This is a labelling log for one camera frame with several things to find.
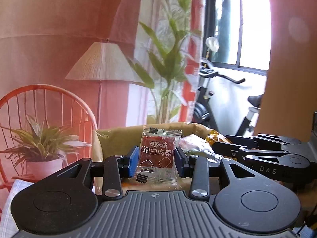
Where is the black exercise bike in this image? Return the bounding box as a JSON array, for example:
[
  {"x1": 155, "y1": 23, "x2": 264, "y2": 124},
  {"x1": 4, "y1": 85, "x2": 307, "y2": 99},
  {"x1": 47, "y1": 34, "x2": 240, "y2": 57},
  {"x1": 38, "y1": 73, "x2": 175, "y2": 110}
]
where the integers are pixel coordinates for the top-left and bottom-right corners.
[{"x1": 192, "y1": 58, "x2": 266, "y2": 136}]

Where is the printed room scene backdrop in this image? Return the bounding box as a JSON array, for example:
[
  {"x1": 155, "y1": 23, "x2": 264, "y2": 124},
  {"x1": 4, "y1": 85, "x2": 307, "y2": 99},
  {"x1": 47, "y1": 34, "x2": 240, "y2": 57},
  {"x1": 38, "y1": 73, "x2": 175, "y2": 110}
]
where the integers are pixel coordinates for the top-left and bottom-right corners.
[{"x1": 1, "y1": 0, "x2": 202, "y2": 206}]

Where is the black framed window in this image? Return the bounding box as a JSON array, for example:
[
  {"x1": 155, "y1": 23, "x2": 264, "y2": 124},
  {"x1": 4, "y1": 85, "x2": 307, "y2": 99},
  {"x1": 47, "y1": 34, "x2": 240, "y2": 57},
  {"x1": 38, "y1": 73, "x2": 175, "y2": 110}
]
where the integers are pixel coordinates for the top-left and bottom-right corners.
[{"x1": 204, "y1": 0, "x2": 271, "y2": 76}]

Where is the brown cardboard box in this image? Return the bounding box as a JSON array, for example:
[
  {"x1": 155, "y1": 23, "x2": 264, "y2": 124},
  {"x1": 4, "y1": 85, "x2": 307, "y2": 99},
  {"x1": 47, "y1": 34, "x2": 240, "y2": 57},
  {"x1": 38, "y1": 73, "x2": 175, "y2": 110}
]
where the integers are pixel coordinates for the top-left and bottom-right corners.
[{"x1": 92, "y1": 122, "x2": 211, "y2": 193}]

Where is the yellow snack packet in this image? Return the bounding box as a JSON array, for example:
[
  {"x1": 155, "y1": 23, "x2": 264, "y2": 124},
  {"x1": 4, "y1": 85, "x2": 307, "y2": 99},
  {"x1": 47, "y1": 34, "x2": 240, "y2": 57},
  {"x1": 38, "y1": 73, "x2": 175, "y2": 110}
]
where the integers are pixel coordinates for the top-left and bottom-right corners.
[{"x1": 205, "y1": 129, "x2": 232, "y2": 146}]

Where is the brown meat snack packet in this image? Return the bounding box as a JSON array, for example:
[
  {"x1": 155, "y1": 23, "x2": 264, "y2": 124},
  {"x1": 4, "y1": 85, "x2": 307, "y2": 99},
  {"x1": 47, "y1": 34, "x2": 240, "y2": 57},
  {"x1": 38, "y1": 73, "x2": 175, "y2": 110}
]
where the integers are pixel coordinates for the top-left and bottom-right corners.
[{"x1": 135, "y1": 127, "x2": 182, "y2": 186}]

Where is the plaid blue bed sheet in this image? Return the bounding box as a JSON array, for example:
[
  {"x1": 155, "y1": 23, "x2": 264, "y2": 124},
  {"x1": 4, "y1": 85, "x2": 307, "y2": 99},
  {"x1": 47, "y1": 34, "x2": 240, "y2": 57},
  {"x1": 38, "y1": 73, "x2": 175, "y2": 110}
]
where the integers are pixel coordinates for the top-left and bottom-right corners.
[{"x1": 0, "y1": 179, "x2": 33, "y2": 238}]

